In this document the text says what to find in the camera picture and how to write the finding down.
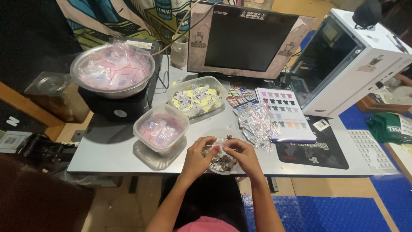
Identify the person's left hand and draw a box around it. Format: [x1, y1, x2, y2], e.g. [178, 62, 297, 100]
[181, 136, 221, 184]

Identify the person's right hand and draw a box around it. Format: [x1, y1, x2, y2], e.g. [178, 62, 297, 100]
[222, 139, 264, 185]

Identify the small clear zip bag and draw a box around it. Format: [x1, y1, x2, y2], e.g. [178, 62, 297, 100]
[202, 139, 230, 159]

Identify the heap of small pins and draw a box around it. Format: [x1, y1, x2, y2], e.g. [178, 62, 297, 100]
[206, 135, 239, 172]

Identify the round clear plastic bowl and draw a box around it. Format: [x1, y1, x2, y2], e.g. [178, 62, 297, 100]
[200, 128, 245, 175]

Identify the pile of filled zip bags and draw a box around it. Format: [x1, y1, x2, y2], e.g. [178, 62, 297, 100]
[234, 102, 281, 154]

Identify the clear tub with pink bags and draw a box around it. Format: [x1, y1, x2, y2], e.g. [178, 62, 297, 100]
[133, 104, 190, 157]

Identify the shirt colour chart sheet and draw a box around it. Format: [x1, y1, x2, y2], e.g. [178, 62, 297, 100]
[256, 87, 317, 144]

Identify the colour swatch card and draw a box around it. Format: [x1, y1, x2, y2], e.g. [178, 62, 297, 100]
[226, 86, 259, 109]

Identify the clear tub with printed tags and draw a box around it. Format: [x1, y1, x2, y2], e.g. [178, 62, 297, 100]
[166, 76, 228, 118]

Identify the person's pink shirt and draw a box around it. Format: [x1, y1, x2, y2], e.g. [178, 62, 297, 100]
[175, 216, 240, 232]

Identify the black mouse pad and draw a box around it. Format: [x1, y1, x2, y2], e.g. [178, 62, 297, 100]
[276, 115, 349, 170]

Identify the blue floor mat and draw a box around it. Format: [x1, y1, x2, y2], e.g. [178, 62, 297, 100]
[241, 31, 412, 232]

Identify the black box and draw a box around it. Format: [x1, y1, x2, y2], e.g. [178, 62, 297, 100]
[78, 37, 161, 123]

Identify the white cup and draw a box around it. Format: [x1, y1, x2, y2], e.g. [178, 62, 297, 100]
[170, 34, 189, 68]

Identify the computer monitor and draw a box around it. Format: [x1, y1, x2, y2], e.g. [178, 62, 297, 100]
[187, 2, 317, 80]

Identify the large steel bowl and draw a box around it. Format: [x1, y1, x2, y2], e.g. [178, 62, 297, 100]
[70, 43, 156, 99]

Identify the heap of empty zip bags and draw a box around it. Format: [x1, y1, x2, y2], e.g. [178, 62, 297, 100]
[78, 43, 152, 91]

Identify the white sticker sheet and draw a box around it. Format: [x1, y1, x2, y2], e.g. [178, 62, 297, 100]
[348, 130, 400, 174]

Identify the white computer case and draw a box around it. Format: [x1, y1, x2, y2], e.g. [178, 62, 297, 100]
[289, 8, 412, 118]

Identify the green plastic bag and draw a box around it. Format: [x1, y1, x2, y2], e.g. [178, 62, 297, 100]
[366, 112, 412, 145]

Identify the clear jar with lid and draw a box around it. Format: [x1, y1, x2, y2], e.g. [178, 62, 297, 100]
[24, 72, 91, 124]

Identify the printed cloth banner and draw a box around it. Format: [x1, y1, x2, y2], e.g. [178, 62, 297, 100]
[56, 0, 242, 50]

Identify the black machine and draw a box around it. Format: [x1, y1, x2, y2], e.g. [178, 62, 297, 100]
[16, 134, 79, 168]

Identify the brown chair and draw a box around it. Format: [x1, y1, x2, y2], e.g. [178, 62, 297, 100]
[0, 153, 95, 232]

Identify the black headset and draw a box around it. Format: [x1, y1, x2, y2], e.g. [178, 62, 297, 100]
[352, 0, 383, 30]

